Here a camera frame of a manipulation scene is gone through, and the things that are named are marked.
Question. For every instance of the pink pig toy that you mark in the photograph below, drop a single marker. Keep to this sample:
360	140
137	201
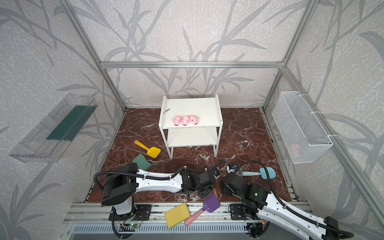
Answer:
194	120
177	121
185	120

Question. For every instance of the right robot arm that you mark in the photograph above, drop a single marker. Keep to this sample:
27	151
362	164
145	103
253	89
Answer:
265	204

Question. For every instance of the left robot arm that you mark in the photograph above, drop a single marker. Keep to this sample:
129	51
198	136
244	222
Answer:
118	186

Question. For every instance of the white two-tier shelf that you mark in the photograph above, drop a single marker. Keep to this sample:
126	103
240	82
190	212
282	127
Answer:
206	133

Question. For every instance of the yellow toy shovel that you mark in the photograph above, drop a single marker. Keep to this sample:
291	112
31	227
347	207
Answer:
152	152

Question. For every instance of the green sponge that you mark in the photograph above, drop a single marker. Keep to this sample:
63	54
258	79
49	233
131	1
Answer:
142	163

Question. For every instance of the purple pink toy shovel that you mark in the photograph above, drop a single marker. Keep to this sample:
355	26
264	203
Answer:
210	205

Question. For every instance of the light blue toy shovel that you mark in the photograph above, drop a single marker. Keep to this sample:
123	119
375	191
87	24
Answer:
262	172

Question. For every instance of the yellow sponge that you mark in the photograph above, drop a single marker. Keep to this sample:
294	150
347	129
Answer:
177	215

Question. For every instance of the pink toy in basket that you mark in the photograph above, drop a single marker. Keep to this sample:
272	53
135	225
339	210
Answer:
295	151

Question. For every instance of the green circuit board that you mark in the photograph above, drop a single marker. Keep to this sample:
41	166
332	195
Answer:
129	227

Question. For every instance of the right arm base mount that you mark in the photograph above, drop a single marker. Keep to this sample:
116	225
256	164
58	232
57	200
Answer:
239	212

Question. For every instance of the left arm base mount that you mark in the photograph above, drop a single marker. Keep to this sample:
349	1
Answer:
140	212

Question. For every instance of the white wire mesh basket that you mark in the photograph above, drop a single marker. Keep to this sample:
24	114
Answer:
299	124

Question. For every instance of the clear plastic wall bin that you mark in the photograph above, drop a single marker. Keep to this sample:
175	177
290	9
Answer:
48	140

